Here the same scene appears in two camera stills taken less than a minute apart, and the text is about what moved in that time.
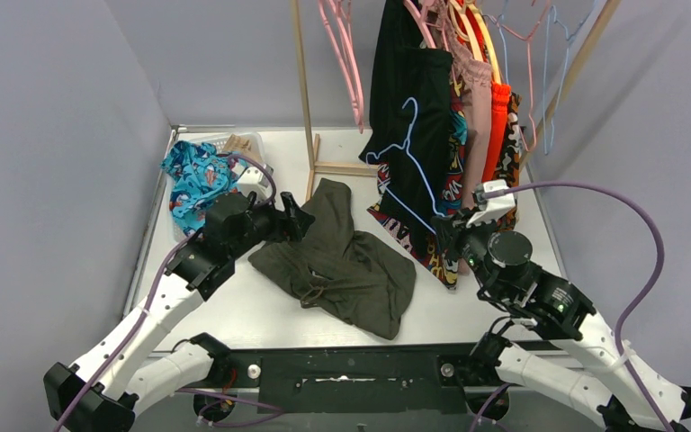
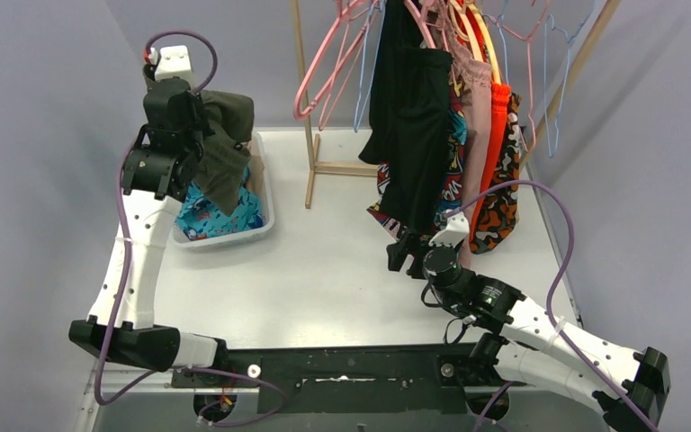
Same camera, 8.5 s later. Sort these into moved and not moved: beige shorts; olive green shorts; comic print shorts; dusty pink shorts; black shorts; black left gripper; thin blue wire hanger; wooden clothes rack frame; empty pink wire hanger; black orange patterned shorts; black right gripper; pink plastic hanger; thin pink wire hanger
Moved: thin blue wire hanger; black right gripper; beige shorts; thin pink wire hanger; olive green shorts; pink plastic hanger; black left gripper
Not moved: wooden clothes rack frame; black shorts; black orange patterned shorts; dusty pink shorts; empty pink wire hanger; comic print shorts
